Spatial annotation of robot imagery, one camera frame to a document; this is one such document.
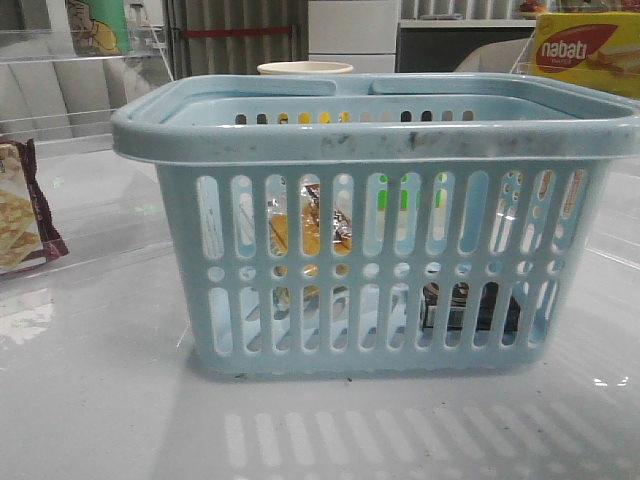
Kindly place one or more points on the bread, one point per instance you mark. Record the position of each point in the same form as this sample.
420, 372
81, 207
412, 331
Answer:
310, 216

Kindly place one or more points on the light blue plastic basket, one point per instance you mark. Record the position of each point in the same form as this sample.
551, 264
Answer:
470, 196

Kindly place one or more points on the cream paper cup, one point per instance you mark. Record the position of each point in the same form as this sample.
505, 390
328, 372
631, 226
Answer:
304, 68

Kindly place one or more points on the white cabinet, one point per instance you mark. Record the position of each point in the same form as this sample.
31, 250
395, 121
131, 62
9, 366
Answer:
360, 33

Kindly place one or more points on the brown cracker packet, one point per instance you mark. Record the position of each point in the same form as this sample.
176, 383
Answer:
28, 235

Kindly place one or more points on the clear acrylic shelf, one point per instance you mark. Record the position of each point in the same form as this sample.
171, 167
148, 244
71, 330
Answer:
64, 101

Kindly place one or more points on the green cartoon snack bag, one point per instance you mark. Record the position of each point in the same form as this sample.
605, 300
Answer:
98, 27

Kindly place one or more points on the yellow nabati wafer box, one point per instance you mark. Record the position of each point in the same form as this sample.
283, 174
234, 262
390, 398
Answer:
594, 50

